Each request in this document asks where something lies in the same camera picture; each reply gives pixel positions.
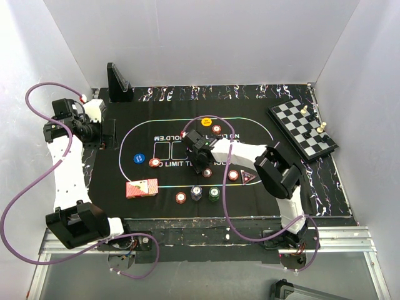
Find red chips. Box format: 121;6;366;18
149;157;161;168
212;125;222;134
227;170;239;181

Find black triangular dealer button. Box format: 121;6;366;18
241;170;257;185

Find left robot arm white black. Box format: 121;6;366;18
43;98;133;250

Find blue round blind button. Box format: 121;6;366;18
133;153;146;164

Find white chess piece tall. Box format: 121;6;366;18
301;105;308;114

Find green poker chip stack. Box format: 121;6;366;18
208;187;220;202

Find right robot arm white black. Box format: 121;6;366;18
181;129;308;249

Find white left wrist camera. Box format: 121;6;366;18
83;99;106;123

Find black poker felt mat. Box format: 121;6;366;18
89;102;307;220

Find black card shoe holder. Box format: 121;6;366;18
106;62;134;103

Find black silver chess board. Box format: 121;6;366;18
267;99;338;163

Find red poker chip stack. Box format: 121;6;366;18
175;192;186;204

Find red playing card deck box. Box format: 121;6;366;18
126;178;158;199

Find black case bottom corner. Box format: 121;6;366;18
269;279;344;300

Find black chess pawn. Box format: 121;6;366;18
304;131;312;139

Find blue poker chip stack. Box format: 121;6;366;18
191;186;203;201

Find yellow round blind button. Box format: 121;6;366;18
201;117;213;127

